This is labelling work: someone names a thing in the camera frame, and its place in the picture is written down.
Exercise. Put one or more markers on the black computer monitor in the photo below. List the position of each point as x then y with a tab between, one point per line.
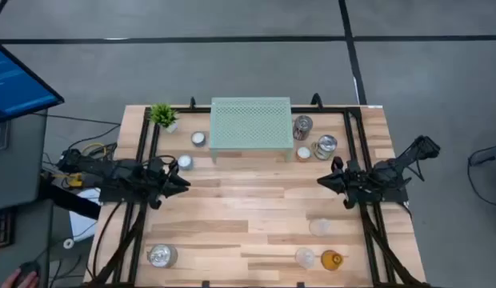
16	84

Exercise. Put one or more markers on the white tape roll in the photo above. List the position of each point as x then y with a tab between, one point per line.
68	242

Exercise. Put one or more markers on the black computer mouse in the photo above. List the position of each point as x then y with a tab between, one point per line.
26	268

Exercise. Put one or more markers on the tin can with grey-green label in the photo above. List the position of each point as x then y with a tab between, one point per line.
162	255

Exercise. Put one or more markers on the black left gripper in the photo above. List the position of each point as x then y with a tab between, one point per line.
158	180

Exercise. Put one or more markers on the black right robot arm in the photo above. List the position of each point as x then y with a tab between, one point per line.
392	172

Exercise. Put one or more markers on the grey desk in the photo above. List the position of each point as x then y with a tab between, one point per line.
20	168

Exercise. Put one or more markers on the person's hand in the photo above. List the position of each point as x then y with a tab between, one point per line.
10	282

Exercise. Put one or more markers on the black keyboard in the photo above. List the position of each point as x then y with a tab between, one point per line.
1	229

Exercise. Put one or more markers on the tin can with brown label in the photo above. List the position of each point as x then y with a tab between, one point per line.
302	127

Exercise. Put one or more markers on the green plant in white pot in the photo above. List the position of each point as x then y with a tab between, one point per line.
163	115

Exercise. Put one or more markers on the tin can with cream label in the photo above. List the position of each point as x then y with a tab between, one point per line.
325	146

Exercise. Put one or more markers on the dark grey equipment base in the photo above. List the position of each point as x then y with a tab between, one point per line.
490	156

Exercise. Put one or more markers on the black aluminium rig frame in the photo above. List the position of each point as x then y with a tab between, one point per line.
184	109

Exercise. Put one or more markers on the white paper sheet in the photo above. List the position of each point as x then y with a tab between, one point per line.
84	220

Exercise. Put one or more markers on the orange patterned candle tin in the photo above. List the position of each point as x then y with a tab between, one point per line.
303	153

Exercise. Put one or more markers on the green perforated metal shelf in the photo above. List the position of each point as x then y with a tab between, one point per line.
252	124

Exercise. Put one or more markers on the black diagonal bar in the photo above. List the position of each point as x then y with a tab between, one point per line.
72	202

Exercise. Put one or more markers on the amber glass candlestick holder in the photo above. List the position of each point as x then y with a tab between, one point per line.
332	260

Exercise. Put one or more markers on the clear glass candlestick holder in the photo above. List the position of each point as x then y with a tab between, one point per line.
319	226
305	257

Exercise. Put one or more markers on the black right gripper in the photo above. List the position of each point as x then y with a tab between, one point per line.
354	180

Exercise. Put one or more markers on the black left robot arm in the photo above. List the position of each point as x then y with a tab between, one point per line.
112	172

